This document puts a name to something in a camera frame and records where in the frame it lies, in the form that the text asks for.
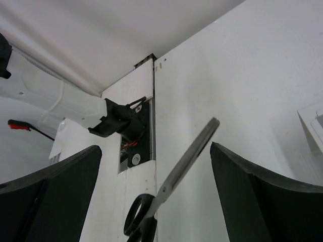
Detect black handled scissors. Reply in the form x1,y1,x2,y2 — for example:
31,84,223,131
124,117,220,241

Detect white slotted container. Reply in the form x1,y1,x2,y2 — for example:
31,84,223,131
297,101,322,156

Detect red black tool handle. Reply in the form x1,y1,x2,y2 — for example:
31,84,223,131
8,119,54,141

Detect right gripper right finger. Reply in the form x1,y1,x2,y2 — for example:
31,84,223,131
210,143,322,241

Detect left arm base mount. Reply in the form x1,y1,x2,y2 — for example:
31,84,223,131
118,97,153,173

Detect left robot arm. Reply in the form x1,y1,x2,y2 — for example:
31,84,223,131
1,35,147,141

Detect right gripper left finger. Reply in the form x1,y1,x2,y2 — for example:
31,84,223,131
1,145,102,241

